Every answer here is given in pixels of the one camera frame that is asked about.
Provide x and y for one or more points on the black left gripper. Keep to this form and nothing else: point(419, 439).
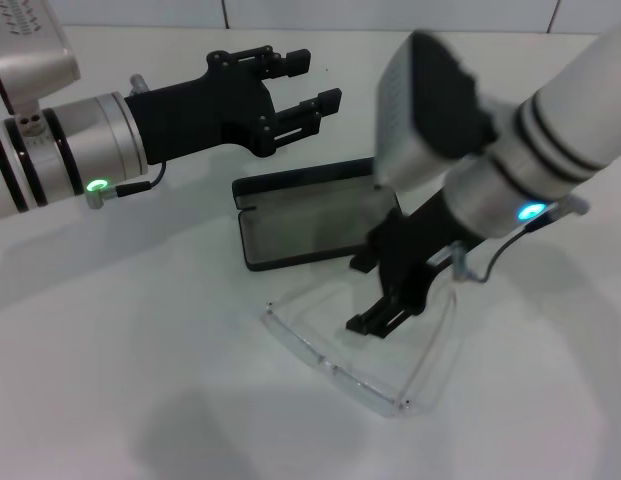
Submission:
point(200, 120)

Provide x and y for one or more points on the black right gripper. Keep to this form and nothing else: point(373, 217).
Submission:
point(415, 240)

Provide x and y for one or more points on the clear white glasses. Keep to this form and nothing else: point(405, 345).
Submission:
point(360, 384)

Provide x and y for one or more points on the black glasses case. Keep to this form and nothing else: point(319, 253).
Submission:
point(290, 235)

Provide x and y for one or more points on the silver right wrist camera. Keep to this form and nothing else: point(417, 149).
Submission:
point(430, 100)

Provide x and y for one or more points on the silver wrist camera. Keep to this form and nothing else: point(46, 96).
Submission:
point(30, 60)
point(430, 100)

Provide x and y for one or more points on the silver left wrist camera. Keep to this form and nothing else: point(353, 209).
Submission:
point(30, 60)

